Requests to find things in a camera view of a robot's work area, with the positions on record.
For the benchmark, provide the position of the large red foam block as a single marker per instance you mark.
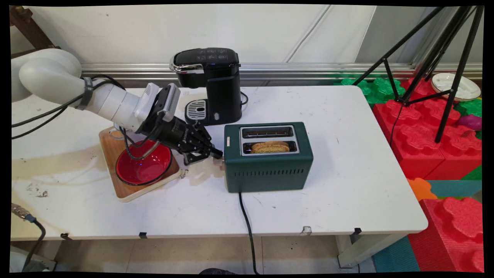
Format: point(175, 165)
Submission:
point(417, 143)

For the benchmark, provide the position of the brown wooden easel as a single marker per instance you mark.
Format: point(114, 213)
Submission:
point(29, 29)

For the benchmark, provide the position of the teal foam mat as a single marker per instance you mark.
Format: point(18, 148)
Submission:
point(455, 188)

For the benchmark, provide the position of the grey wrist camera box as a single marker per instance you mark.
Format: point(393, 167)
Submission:
point(170, 101)

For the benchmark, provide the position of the clear table clip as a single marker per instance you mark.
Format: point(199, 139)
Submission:
point(306, 230)

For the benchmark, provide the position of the red foam block tall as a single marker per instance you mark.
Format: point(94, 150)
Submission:
point(455, 235)

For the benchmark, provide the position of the orange foam piece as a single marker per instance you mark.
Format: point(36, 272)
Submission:
point(421, 189)

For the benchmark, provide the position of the white divided plate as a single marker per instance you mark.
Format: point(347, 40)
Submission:
point(469, 89)

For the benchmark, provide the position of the wooden serving tray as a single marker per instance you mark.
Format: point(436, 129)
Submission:
point(112, 158)

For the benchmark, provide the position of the green foam block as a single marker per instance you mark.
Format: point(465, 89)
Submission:
point(380, 89)

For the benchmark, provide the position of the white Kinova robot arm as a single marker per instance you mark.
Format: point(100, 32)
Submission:
point(50, 77)

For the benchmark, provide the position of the white enamel mug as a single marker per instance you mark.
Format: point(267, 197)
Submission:
point(115, 134)

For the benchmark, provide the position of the white table leg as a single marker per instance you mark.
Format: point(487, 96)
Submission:
point(362, 251)

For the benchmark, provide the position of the toasted bread slice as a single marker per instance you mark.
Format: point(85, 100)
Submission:
point(270, 147)

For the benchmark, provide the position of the black coffee machine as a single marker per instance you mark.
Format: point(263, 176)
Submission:
point(220, 88)

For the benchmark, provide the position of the green two-slot toaster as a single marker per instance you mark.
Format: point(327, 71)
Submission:
point(270, 170)

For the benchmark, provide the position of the red bowl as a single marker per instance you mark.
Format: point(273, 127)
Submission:
point(152, 166)

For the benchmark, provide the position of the purple foam piece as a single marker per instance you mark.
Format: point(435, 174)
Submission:
point(471, 122)

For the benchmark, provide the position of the aluminium wall rail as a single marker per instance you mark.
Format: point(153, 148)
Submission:
point(328, 71)

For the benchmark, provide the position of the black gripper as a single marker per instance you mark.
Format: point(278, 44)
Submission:
point(177, 133)

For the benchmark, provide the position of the pink toaster lever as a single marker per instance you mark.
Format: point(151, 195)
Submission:
point(217, 162)

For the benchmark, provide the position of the black tripod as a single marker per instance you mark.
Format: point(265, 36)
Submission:
point(449, 58)

